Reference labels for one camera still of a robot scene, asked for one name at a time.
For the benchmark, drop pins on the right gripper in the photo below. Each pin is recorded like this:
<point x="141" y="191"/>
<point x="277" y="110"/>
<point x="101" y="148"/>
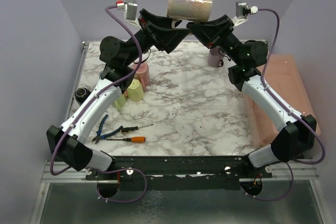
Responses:
<point x="212" y="34"/>

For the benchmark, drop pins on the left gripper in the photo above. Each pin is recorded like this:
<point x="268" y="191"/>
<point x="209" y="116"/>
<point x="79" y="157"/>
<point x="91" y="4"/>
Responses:
<point x="166" y="38"/>

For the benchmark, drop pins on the purple mug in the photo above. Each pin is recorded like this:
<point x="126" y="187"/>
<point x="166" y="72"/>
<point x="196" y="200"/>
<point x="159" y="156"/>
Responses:
<point x="215" y="57"/>

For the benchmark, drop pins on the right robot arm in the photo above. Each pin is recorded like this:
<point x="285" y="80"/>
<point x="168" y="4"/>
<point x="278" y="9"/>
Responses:
<point x="296" y="132"/>

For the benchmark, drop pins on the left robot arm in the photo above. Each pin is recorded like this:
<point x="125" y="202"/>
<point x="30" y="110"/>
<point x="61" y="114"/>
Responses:
<point x="67" y="142"/>

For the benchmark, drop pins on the pink spectrum mug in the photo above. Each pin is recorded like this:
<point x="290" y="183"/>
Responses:
<point x="143" y="75"/>

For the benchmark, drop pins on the yellow-green faceted mug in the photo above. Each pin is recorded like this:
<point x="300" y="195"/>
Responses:
<point x="135" y="91"/>

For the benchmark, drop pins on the light green mug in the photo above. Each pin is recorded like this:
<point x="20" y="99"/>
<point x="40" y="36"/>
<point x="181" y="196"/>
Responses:
<point x="119" y="102"/>

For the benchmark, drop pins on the black mug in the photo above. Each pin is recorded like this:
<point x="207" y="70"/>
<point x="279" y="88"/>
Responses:
<point x="81" y="94"/>

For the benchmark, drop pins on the pink storage bin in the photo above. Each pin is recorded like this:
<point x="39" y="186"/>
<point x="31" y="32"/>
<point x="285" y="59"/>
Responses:
<point x="283" y="76"/>

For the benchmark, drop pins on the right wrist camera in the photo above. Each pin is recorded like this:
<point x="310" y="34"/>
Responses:
<point x="242" y="13"/>

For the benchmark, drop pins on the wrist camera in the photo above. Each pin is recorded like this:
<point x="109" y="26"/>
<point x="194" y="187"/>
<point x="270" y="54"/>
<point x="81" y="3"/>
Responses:
<point x="130" y="9"/>
<point x="242" y="13"/>

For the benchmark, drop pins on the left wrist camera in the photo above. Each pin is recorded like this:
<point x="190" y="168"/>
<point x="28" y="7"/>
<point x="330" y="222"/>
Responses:
<point x="130" y="9"/>

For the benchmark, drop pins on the black handled screwdriver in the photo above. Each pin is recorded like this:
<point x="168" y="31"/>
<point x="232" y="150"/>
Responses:
<point x="126" y="130"/>

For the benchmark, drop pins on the orange handled screwdriver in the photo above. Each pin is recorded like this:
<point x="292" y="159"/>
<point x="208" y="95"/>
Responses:
<point x="137" y="139"/>

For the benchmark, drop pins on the black mounting base plate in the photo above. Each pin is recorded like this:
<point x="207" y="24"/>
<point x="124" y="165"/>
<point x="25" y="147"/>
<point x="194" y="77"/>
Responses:
<point x="178" y="173"/>

